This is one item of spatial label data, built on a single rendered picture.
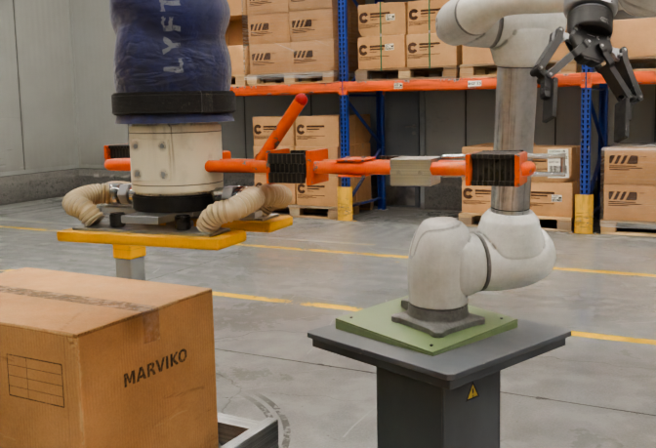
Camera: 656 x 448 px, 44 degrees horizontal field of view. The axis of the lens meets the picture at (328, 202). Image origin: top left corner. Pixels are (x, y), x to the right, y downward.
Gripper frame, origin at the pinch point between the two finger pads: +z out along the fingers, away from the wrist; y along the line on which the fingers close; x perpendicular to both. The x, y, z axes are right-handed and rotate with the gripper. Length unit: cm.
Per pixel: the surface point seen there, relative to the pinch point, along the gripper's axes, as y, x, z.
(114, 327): -65, 54, 39
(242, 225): -46, 41, 18
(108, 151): -74, 77, -3
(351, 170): -33.6, 16.1, 11.3
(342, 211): 182, 750, -219
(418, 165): -25.0, 8.4, 10.7
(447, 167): -21.1, 5.5, 11.1
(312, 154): -39.7, 19.9, 8.7
